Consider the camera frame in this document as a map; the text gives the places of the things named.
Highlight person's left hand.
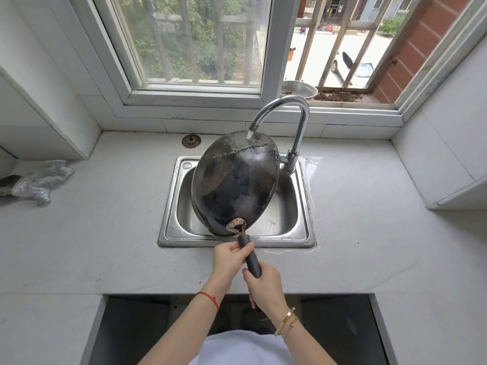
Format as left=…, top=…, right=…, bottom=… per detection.
left=210, top=241, right=256, bottom=299

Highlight person's right hand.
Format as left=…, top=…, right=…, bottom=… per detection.
left=242, top=261, right=291, bottom=320

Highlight black wok with handle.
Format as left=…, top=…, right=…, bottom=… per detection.
left=190, top=130, right=281, bottom=279

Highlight person's left forearm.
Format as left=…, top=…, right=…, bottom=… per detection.
left=138, top=293, right=226, bottom=365

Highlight person's right forearm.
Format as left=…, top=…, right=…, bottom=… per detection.
left=266, top=311, right=338, bottom=365

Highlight stainless steel sink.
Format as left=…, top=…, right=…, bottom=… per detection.
left=157, top=155, right=317, bottom=248

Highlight white shirt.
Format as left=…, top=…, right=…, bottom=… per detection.
left=188, top=329, right=294, bottom=365

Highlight chrome gooseneck faucet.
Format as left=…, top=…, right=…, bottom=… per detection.
left=249, top=96, right=311, bottom=175

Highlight metal bowl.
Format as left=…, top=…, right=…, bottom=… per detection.
left=280, top=80, right=319, bottom=100

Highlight tray of soil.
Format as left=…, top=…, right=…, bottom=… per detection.
left=312, top=90, right=368, bottom=103

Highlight white car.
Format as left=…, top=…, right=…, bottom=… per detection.
left=330, top=51, right=376, bottom=86

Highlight silver scrubbing cloth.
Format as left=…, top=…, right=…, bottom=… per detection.
left=0, top=160, right=75, bottom=207

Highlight window security bars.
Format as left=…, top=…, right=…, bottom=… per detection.
left=295, top=0, right=404, bottom=88

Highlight red string bracelet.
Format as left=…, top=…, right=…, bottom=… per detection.
left=196, top=291, right=220, bottom=312

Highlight gold bangle bracelet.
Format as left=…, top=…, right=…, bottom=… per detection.
left=273, top=307, right=297, bottom=337

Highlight thin gold chain bracelet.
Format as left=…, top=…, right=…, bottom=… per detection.
left=283, top=317, right=300, bottom=339

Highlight white sliding window frame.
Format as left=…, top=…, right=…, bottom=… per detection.
left=68, top=0, right=487, bottom=127

